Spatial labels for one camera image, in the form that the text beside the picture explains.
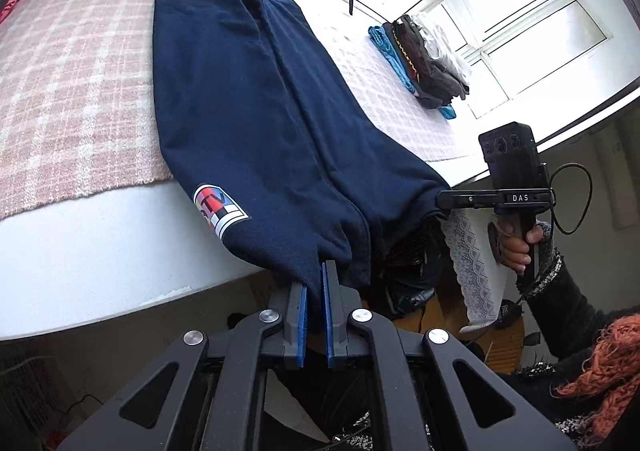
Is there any person's right forearm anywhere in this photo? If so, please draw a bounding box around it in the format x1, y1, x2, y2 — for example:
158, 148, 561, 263
515, 223, 640, 451

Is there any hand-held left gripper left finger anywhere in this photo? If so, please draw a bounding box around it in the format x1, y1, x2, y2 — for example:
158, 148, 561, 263
55, 281, 308, 451

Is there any navy blue sweatshirt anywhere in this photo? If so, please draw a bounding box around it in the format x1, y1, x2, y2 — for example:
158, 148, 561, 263
152, 0, 451, 294

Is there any white folded garment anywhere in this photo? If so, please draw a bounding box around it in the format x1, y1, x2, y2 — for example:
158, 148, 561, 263
415, 13, 473, 86

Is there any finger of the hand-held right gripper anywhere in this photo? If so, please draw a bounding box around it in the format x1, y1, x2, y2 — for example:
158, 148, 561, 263
435, 188, 502, 212

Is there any person's right hand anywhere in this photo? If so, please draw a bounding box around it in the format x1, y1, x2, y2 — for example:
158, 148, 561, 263
491, 220, 547, 275

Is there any orange knitted scarf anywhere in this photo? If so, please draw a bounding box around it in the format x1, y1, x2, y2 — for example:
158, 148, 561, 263
550, 313, 640, 451

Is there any wooden stool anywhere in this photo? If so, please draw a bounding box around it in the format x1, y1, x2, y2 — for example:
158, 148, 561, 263
395, 296, 526, 376

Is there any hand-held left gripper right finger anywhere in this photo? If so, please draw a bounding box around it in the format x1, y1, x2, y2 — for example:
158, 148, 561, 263
321, 259, 576, 451

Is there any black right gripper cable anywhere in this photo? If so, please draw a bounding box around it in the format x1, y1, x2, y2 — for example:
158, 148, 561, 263
547, 163, 593, 236

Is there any blue knitted garment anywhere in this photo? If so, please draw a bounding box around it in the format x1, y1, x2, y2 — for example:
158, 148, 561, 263
368, 25, 457, 120

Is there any white lace cloth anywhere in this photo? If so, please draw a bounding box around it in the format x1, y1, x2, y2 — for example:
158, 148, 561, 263
440, 208, 512, 330

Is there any pink plaid blanket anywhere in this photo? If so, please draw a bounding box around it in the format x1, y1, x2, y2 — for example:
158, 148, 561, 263
0, 0, 481, 222

